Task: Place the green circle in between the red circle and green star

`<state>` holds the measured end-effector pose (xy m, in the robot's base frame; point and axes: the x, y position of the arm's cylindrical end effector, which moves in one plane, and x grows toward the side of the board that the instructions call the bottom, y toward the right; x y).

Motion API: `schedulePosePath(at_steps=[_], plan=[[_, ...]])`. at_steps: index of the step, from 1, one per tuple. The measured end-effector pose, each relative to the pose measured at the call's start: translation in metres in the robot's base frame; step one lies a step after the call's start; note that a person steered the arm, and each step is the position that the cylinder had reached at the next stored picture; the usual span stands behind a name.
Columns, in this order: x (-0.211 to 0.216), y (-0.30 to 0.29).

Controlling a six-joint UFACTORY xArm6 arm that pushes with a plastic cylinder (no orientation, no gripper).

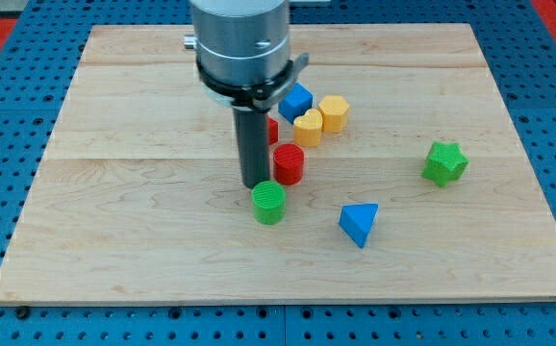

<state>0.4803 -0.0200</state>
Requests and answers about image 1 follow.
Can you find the green cylinder block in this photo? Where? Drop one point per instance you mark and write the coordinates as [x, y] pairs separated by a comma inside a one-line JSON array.
[[269, 202]]

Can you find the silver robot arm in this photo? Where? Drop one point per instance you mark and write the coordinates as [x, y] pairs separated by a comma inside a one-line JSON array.
[[243, 51]]

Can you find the green star block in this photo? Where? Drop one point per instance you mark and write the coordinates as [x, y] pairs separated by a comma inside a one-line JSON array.
[[444, 163]]

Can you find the red cylinder block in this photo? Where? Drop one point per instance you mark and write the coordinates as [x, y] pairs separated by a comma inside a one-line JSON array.
[[288, 162]]

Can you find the red block behind rod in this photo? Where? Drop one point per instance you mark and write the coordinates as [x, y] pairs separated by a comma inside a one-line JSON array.
[[272, 131]]

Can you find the yellow heart block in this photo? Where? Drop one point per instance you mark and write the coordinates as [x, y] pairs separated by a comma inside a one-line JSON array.
[[307, 128]]

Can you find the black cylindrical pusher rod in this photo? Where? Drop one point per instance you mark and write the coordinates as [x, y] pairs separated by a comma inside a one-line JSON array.
[[252, 140]]

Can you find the blue cube block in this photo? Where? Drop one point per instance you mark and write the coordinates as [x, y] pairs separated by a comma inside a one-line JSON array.
[[295, 103]]

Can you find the yellow hexagon block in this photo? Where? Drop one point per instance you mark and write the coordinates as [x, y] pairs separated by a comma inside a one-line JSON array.
[[334, 110]]

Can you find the blue triangle block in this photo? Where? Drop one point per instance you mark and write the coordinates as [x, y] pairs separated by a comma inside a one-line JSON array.
[[357, 221]]

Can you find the wooden board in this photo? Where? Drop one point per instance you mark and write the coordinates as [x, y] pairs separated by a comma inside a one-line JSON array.
[[138, 201]]

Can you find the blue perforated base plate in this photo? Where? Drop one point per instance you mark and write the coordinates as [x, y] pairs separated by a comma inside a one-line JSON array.
[[37, 63]]

